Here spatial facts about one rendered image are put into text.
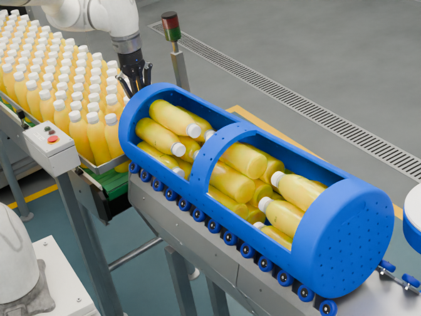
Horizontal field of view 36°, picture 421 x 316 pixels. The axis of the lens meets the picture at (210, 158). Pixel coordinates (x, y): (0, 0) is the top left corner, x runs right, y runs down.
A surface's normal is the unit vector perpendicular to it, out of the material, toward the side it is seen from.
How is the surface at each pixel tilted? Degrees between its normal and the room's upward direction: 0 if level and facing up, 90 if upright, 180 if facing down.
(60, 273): 5
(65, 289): 5
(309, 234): 52
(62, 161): 90
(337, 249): 90
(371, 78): 0
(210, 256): 70
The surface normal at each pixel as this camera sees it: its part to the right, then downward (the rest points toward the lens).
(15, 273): 0.64, 0.37
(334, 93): -0.15, -0.83
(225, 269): -0.80, 0.13
